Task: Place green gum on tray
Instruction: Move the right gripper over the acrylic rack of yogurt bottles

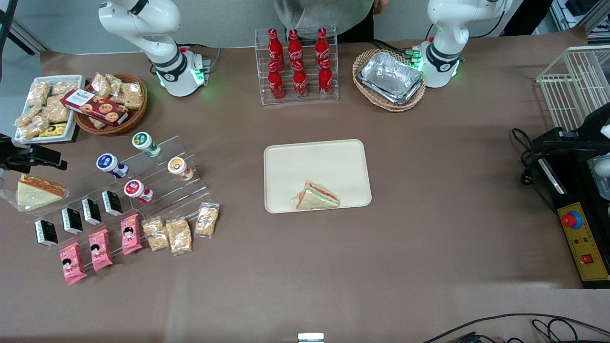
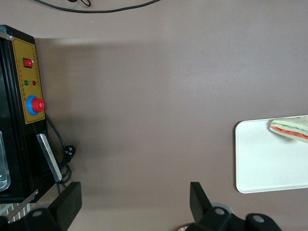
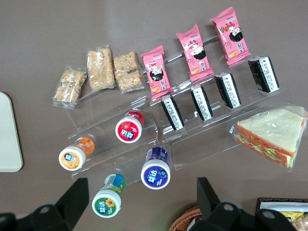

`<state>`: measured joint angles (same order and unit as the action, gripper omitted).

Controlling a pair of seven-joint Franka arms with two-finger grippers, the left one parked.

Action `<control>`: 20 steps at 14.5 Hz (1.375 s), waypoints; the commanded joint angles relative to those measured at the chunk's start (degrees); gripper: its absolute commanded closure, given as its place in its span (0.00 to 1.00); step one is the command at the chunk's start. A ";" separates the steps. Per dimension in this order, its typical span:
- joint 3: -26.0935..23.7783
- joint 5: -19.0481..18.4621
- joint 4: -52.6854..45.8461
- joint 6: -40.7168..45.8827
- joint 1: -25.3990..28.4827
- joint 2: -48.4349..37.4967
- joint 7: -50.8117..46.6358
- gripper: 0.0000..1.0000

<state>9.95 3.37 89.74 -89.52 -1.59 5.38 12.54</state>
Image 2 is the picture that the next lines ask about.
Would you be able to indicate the cream plastic serving tray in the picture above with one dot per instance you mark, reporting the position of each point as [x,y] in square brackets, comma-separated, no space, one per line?
[264,163]

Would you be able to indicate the black machine with yellow panel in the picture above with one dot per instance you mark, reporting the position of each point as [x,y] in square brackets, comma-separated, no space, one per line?
[14,120]

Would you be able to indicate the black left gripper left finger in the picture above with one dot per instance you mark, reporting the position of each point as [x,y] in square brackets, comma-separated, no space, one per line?
[69,199]

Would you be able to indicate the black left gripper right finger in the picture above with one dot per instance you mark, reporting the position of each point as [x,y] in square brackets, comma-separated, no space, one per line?
[201,207]

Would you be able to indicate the wrapped triangle sandwich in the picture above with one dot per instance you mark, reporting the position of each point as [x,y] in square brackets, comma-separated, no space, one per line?
[291,128]

